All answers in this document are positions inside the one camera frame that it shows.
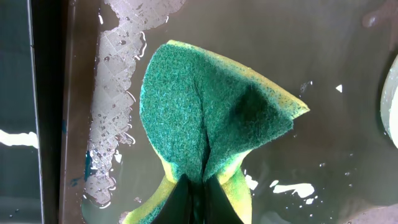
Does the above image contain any green yellow sponge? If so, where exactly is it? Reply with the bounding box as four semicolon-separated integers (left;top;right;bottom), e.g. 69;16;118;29
124;40;309;223

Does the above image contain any black rectangular water tub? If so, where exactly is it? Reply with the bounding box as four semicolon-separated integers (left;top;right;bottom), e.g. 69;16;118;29
1;1;64;223

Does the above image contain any dark grey serving tray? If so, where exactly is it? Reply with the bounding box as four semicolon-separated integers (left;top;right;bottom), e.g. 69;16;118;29
59;1;397;223

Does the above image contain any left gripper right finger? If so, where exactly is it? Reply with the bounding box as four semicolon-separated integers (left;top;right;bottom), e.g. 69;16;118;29
205;175;243;224

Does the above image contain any white plate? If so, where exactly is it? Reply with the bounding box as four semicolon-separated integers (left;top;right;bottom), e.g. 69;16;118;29
380;57;398;147

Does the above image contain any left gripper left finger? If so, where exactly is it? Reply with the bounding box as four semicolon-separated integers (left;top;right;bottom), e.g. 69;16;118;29
151;174;193;224

